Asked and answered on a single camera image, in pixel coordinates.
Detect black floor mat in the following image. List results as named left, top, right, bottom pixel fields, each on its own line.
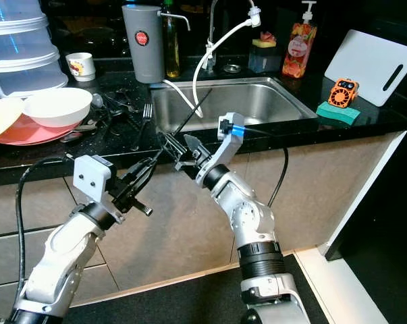
left=68, top=253, right=329, bottom=324

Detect beige cabinet drawer front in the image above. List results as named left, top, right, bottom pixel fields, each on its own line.
left=0, top=280, right=116, bottom=321
left=0, top=226, right=103, bottom=288
left=0, top=179, right=76, bottom=237

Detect metal fork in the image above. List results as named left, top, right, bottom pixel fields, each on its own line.
left=132, top=103, right=154, bottom=151

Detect peach dish soap pump bottle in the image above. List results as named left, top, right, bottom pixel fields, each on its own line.
left=281, top=0, right=319, bottom=80

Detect beige cabinet door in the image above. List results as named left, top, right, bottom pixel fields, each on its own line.
left=230, top=132, right=406, bottom=254
left=68, top=145, right=305, bottom=291

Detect orange black mini fan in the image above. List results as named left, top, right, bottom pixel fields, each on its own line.
left=329, top=78, right=360, bottom=109

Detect pink plate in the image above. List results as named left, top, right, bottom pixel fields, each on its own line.
left=0, top=115, right=89, bottom=146

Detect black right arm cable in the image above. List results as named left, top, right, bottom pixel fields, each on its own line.
left=244, top=128, right=290, bottom=207

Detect yellow pink sponge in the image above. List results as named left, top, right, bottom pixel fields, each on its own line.
left=252, top=31, right=278, bottom=49

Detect dark clear sponge holder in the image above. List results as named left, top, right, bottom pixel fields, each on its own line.
left=248, top=40, right=281, bottom=74

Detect stacked translucent plastic containers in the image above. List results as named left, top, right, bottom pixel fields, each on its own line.
left=0, top=0, right=59, bottom=99

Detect yellow oil bottle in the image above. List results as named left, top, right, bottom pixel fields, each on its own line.
left=161, top=0, right=181, bottom=79

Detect chrome sink faucet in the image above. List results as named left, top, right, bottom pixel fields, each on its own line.
left=205, top=0, right=258, bottom=74

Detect stainless steel sink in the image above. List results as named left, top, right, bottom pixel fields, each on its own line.
left=149, top=76, right=320, bottom=134

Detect black chopstick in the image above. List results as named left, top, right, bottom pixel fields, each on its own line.
left=153, top=88, right=213, bottom=169

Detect white cutting board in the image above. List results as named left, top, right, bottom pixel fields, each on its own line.
left=325, top=29, right=407, bottom=107

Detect cream plate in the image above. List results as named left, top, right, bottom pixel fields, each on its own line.
left=0, top=98, right=26, bottom=142

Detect green sponge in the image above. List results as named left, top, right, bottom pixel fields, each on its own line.
left=316, top=101, right=362, bottom=126

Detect grey cylindrical water purifier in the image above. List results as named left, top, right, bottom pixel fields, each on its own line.
left=121, top=4, right=192, bottom=84

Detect white printed mug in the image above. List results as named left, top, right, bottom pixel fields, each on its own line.
left=66, top=52, right=96, bottom=82

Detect white bowl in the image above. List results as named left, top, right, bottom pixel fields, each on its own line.
left=23, top=88, right=94, bottom=128

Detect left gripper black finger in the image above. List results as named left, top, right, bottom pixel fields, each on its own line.
left=133, top=169, right=157, bottom=202
left=121, top=162, right=151, bottom=186

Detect white water hose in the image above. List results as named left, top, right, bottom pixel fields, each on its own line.
left=161, top=7, right=263, bottom=119

